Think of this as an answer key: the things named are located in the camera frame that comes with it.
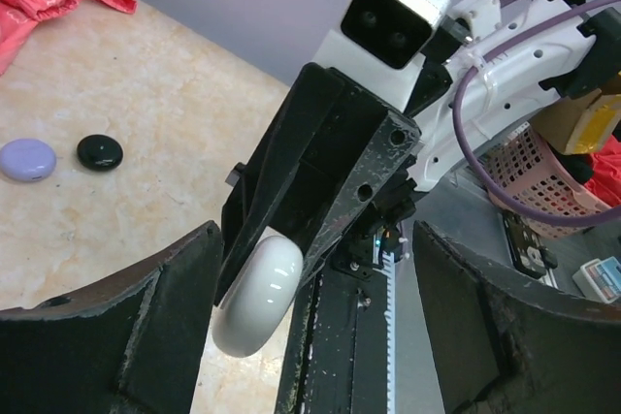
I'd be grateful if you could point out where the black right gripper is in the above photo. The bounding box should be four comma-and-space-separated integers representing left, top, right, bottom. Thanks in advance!
215, 63, 421, 303

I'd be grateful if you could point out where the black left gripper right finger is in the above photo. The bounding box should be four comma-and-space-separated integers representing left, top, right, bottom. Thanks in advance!
412, 222, 620, 413

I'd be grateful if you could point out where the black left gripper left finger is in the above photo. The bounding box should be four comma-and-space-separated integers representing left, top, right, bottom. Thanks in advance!
1, 222, 223, 413

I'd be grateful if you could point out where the white round charging case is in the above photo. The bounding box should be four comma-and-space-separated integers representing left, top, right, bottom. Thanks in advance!
212, 236, 304, 359

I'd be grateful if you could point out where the black round charging case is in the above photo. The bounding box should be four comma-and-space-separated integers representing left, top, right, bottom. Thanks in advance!
77, 134, 124, 172

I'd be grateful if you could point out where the purple charging case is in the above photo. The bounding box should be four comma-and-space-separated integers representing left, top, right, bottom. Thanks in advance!
1, 139, 57, 182

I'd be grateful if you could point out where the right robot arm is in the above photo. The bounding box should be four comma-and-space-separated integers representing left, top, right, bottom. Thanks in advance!
215, 0, 620, 303

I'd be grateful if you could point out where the small grey device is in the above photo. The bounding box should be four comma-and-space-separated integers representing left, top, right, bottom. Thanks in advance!
572, 256, 620, 304

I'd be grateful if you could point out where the pink plastic basket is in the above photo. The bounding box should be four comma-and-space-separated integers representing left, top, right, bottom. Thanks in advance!
483, 124, 610, 217

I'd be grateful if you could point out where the cardboard box with tape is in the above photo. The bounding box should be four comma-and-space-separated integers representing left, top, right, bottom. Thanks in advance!
529, 90, 620, 155

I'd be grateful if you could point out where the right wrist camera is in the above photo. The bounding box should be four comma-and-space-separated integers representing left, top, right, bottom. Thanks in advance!
312, 0, 452, 112

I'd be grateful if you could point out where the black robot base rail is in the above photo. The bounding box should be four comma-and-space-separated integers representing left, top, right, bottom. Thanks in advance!
275, 226, 409, 413

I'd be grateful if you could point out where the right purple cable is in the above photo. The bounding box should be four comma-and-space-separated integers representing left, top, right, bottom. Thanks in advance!
451, 0, 621, 229

